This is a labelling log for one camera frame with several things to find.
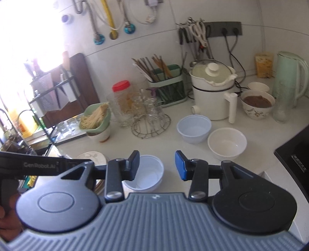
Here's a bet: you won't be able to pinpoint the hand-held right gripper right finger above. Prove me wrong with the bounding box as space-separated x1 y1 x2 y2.
175 150 263 202

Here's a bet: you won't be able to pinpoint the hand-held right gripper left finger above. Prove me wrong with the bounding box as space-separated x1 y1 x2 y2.
60 150 140 204

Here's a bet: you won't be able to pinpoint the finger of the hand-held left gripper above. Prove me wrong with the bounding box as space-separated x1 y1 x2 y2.
64 158 84 173

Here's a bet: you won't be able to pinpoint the pale blue plastic bowl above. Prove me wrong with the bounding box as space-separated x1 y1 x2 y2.
176 115 212 144
122 155 165 192

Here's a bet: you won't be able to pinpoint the white leaf-pattern plate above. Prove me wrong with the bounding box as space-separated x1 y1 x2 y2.
75 151 108 165

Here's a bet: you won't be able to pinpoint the white flower-pattern plate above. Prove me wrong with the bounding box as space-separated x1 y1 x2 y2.
95 157 108 195

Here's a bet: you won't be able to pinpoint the person's left hand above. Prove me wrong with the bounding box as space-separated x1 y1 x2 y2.
0 205 23 242

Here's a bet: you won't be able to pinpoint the yellow cloth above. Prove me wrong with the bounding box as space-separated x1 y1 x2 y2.
24 176 37 188

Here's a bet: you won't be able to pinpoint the white drip tray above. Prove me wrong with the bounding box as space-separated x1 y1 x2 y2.
52 117 88 145

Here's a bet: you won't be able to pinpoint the black dish rack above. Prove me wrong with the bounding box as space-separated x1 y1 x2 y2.
28 68 84 146

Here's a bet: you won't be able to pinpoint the white brown-based bowl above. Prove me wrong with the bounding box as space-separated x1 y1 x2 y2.
86 122 112 143

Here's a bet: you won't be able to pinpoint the yellow detergent bottle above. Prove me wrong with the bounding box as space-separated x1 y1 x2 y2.
8 107 38 136

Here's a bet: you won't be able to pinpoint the green bowl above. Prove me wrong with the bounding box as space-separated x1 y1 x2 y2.
79 103 111 135

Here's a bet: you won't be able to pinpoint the dry noodles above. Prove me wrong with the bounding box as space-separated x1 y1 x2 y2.
81 103 109 129

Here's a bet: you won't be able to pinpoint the red-lidded glass jar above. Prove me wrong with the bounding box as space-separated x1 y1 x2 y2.
107 93 133 129

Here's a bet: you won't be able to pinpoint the set of glass cups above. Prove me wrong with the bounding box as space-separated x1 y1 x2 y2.
130 88 167 121

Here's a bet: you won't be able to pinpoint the white electric pot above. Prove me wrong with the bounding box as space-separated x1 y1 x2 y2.
189 59 239 123

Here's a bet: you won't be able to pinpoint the green chopstick holder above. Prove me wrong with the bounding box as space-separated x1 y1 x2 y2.
147 64 187 108

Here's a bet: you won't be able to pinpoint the red-lid glass jar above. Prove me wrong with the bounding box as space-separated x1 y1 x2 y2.
112 80 131 114

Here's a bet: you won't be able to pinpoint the grey textured mat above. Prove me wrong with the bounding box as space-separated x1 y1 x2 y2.
30 72 73 111

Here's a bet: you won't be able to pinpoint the brown cutting board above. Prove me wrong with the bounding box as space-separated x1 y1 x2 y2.
42 53 100 128

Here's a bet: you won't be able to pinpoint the floral bowl with brown food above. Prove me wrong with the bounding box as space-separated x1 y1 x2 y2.
241 90 276 120

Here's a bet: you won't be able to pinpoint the glass pot lid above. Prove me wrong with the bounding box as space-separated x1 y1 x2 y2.
192 59 233 84

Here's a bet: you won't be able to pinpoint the bundle of chopsticks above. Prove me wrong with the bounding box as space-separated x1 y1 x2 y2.
132 54 173 82

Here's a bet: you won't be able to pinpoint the wooden spatula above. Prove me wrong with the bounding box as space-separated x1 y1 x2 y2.
62 51 71 71

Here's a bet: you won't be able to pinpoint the small white bowl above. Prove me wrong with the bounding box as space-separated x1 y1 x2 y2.
247 81 270 93

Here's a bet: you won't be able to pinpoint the tall clear glass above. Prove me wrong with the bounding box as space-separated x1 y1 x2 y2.
273 97 290 124

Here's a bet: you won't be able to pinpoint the black induction cooktop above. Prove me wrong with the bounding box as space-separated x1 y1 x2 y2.
274 131 309 179

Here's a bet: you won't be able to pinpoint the yellow packet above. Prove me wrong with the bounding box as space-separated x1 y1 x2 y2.
255 52 274 78

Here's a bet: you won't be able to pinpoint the pale green kettle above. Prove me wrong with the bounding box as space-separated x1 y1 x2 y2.
272 51 309 109

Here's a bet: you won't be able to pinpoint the metal utensil hook rack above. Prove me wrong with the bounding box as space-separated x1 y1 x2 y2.
176 17 205 26

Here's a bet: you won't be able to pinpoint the yellow pipe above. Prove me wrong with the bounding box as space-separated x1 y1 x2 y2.
101 0 119 40

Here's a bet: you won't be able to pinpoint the round wire cup rack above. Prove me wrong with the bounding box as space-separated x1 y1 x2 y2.
131 112 172 140

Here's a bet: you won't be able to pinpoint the hanging black-handled utensils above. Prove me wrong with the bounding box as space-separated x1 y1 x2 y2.
178 24 214 61

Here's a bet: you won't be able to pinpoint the white-handled scissors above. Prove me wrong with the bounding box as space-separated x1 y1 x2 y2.
191 20 208 47

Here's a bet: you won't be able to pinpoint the black power cable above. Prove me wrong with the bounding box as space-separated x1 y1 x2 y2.
221 28 247 80
229 28 242 52

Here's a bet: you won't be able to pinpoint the dark wall power strip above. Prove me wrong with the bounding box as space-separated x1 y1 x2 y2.
205 21 242 38

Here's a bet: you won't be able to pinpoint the metal flexible hose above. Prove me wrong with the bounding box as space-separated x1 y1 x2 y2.
119 0 129 25
76 0 100 36

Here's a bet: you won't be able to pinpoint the white cable with tag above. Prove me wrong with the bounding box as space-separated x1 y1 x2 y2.
128 0 160 25

